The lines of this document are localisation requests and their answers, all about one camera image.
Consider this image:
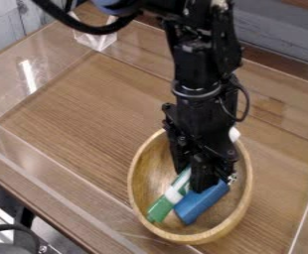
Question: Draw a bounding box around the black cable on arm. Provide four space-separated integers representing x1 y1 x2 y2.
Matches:
219 75 252 123

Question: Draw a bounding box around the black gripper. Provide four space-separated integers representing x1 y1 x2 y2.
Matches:
163 80 240 193

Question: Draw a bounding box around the clear acrylic tray wall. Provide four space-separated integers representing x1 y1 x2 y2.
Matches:
0 126 203 254

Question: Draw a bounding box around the black cable lower left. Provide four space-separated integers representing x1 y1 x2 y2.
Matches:
0 223 42 254

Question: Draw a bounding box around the brown wooden bowl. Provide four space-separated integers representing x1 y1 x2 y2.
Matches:
128 129 254 245

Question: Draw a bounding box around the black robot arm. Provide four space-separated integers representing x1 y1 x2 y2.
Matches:
33 0 244 192

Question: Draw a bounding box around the blue rectangular block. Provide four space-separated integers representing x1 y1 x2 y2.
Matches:
175 181 231 225

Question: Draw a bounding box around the clear acrylic corner bracket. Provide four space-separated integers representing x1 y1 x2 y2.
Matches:
69 11 120 53

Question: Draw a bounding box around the green white marker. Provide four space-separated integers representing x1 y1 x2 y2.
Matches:
145 125 242 224

